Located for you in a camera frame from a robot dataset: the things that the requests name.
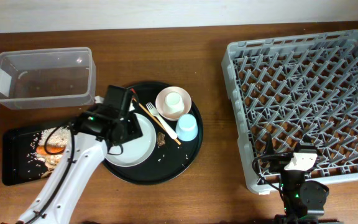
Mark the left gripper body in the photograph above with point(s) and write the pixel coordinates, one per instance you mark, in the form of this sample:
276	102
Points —
132	130

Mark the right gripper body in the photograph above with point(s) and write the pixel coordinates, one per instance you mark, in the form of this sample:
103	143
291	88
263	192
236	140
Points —
279	162

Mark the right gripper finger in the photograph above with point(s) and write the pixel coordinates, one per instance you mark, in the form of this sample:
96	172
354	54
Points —
269	150
306	145

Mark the grey dinner plate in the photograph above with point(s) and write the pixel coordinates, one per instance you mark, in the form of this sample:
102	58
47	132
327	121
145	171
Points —
135	151

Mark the light blue cup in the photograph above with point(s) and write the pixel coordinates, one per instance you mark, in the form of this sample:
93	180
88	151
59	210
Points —
186	128

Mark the orange carrot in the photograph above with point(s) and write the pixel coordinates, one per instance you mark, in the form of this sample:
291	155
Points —
48	150

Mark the rice and peanut leftovers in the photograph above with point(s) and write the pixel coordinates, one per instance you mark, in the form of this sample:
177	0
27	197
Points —
47	164

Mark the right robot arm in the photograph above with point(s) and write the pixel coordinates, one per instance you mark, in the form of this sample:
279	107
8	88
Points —
303	199

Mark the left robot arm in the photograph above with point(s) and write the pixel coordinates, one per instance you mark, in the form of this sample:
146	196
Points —
93	133

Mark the grey dishwasher rack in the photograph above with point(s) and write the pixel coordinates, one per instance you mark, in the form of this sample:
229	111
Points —
290	87

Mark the wooden chopstick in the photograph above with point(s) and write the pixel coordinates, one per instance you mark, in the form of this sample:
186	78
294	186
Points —
159	123

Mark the white plastic fork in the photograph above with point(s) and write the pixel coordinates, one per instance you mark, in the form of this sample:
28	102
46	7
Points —
152	109

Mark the brown food scrap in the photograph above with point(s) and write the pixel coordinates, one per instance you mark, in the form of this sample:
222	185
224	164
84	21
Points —
160	139

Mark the pink bowl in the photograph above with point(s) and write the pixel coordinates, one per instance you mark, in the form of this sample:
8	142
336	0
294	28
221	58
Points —
160	101

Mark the white cup in bowl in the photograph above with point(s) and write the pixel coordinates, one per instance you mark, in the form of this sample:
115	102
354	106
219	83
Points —
173	103

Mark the round black serving tray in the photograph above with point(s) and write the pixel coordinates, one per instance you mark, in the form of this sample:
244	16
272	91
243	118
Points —
167	161

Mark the clear plastic bin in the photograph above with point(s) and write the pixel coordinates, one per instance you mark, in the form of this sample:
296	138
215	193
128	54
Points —
47	78

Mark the black rectangular tray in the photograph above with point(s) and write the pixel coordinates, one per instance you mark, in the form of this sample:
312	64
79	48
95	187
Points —
15	146

